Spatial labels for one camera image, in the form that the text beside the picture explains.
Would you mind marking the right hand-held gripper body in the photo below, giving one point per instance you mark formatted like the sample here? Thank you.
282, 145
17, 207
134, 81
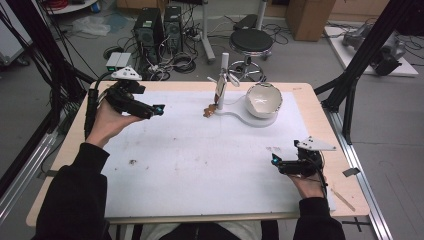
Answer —
303, 166

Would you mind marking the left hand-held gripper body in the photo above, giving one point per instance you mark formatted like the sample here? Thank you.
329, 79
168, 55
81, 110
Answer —
125, 95

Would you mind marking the white key stand with post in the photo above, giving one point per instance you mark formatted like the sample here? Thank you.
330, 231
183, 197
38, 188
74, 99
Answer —
250, 118

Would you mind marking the person's right hand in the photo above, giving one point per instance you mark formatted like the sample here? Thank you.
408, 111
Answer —
311, 186

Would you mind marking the person's left hand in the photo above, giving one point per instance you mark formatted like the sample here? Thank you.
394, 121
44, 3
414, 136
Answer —
106, 125

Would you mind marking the grey power supply unit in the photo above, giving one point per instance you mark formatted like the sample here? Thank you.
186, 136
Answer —
125, 60
112, 61

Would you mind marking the grey tape piece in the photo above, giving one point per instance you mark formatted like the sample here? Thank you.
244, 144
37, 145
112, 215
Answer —
351, 172

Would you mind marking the thin wooden stick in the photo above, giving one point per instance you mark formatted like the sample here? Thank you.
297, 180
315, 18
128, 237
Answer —
343, 200

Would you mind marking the white eggshell-shaped bowl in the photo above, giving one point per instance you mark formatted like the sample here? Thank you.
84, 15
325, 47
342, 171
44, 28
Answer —
263, 100

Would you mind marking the large black computer tower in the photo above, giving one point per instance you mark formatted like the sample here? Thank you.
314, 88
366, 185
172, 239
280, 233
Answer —
148, 33

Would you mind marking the wooden table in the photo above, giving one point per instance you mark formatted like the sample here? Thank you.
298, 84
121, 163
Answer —
316, 100

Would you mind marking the white table mat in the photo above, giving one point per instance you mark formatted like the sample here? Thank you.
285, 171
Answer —
206, 173

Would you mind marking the clear plastic bag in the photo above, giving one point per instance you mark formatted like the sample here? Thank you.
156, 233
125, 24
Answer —
91, 26

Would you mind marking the narrow black computer tower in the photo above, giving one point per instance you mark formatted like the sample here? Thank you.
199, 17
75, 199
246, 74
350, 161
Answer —
173, 30

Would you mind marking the white desk leg with foot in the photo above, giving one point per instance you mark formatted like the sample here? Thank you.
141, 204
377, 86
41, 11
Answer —
206, 33

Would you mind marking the round white table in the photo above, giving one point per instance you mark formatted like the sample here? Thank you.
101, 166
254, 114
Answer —
73, 6

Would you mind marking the black round stool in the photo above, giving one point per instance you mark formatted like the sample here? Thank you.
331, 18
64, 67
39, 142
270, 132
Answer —
251, 40

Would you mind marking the white floor board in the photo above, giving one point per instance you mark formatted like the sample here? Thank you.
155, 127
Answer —
343, 53

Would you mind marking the black foot pedal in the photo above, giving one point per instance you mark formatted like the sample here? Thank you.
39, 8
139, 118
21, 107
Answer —
246, 22

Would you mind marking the wooden cabinet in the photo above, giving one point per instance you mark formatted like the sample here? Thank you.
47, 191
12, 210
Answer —
308, 20

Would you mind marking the grey robot device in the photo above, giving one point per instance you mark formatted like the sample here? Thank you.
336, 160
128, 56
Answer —
386, 50

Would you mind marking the aluminium rail with cross mark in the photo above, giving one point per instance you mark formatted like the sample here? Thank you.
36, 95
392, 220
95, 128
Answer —
360, 186

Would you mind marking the black metal frame with brace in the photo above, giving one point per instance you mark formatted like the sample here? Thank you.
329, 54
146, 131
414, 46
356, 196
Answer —
366, 50

